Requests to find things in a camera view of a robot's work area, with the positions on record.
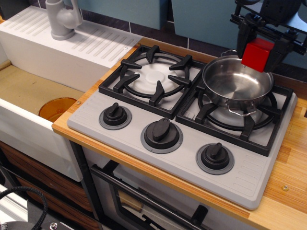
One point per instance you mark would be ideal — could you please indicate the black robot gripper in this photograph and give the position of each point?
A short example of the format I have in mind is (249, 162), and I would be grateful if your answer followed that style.
(276, 20)

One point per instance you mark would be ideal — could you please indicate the red wooden cube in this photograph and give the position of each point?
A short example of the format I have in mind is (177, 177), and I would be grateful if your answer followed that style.
(257, 53)

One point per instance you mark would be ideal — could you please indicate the stainless steel pan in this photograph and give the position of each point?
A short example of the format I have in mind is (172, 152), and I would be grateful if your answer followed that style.
(234, 86)

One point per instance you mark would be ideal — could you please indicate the grey toy stove top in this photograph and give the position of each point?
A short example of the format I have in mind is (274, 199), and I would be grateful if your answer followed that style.
(243, 185)

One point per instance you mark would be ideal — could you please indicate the black right stove knob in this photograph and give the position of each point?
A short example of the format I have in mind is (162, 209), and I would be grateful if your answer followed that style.
(215, 159)

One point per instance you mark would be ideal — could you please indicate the black stove knob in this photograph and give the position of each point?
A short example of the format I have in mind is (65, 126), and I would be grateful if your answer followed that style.
(215, 159)
(115, 117)
(162, 136)

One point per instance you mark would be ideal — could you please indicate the black middle stove knob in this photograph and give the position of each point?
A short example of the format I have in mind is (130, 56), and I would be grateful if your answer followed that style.
(162, 136)

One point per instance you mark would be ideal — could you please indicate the black left stove knob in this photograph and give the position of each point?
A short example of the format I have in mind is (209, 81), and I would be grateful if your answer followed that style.
(115, 117)

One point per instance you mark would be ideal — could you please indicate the black right burner grate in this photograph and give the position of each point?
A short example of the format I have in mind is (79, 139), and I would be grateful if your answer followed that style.
(261, 132)

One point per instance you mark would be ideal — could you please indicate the black burner grate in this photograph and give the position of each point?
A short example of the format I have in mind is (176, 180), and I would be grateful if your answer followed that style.
(152, 82)
(261, 132)

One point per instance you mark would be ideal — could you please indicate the black left burner grate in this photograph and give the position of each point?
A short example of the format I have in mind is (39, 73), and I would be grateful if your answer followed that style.
(152, 82)

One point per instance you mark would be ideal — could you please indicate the grey toy faucet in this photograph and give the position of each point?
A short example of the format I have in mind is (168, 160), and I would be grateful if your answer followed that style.
(63, 21)

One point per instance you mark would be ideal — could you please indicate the toy oven door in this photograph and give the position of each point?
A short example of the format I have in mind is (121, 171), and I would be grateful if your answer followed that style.
(137, 216)

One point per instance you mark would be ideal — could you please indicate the orange plastic plate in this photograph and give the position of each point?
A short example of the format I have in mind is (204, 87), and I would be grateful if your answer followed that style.
(53, 109)

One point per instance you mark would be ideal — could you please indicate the white toy sink unit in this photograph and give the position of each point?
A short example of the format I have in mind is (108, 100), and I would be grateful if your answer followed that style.
(35, 69)

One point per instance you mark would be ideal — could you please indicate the wooden drawer front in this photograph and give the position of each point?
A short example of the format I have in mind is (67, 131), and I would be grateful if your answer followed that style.
(66, 198)

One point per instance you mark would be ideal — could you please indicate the black oven door handle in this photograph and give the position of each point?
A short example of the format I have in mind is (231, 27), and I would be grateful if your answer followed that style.
(107, 175)

